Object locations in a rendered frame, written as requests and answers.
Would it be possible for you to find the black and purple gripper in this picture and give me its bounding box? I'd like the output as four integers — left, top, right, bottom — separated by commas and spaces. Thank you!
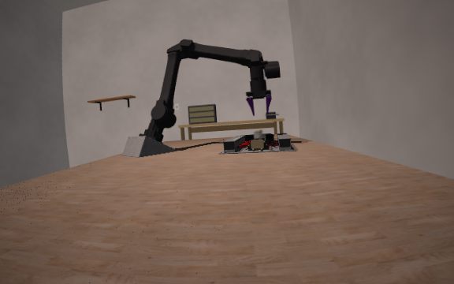
246, 78, 272, 116

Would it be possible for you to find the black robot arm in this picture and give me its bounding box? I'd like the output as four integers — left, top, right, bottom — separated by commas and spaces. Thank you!
139, 39, 281, 144

